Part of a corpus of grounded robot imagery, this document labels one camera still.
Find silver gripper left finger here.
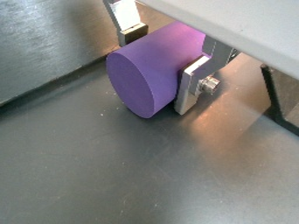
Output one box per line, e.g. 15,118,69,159
103,0,148,46

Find purple cylinder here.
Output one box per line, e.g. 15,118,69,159
107,22,206,118

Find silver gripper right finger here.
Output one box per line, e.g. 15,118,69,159
173,36,239,115

